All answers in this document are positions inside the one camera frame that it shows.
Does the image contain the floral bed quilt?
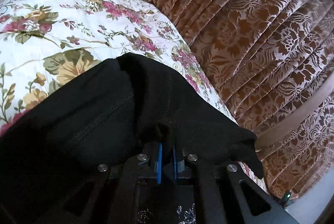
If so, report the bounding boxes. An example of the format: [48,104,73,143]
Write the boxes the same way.
[0,0,269,193]

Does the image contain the brown floral curtain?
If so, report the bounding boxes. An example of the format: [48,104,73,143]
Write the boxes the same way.
[145,0,333,197]

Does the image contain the beige curtain tie band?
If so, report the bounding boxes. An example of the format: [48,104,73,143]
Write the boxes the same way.
[255,73,333,151]

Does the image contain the black pants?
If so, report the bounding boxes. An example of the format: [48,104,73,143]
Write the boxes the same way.
[1,53,264,223]

